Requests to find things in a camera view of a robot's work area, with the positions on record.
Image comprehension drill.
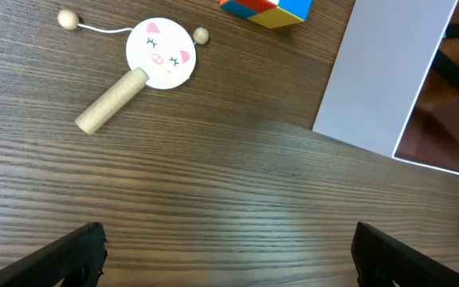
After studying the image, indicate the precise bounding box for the multicolour puzzle cube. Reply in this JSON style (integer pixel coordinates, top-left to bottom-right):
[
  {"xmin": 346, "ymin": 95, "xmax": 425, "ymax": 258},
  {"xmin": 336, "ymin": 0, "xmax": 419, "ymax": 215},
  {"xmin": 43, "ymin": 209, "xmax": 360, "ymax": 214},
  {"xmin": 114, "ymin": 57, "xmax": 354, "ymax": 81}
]
[{"xmin": 219, "ymin": 0, "xmax": 312, "ymax": 29}]

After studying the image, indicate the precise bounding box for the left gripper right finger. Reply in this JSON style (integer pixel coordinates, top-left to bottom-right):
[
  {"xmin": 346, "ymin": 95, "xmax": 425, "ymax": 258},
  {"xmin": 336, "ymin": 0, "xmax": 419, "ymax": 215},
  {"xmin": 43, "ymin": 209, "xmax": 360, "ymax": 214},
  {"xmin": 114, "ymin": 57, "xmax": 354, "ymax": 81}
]
[{"xmin": 351, "ymin": 222, "xmax": 459, "ymax": 287}]

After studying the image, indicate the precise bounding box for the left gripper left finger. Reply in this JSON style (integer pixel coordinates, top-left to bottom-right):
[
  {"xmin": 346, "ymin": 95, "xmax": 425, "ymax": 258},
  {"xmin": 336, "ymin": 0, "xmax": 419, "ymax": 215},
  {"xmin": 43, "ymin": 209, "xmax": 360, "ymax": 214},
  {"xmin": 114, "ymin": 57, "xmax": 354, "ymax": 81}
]
[{"xmin": 0, "ymin": 222, "xmax": 108, "ymax": 287}]

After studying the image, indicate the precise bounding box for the pink open cardboard box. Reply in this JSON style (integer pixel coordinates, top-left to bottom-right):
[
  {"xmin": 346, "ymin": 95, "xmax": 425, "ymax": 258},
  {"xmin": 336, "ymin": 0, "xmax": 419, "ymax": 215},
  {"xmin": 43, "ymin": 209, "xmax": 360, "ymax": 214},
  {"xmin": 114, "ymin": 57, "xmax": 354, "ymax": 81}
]
[{"xmin": 313, "ymin": 0, "xmax": 459, "ymax": 175}]

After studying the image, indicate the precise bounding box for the white pig rattle drum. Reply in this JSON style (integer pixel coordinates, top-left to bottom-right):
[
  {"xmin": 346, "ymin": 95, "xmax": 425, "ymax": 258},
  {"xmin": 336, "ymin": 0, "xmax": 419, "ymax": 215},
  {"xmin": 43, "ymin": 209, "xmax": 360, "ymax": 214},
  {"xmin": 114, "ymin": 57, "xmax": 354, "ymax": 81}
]
[{"xmin": 57, "ymin": 10, "xmax": 210, "ymax": 134}]

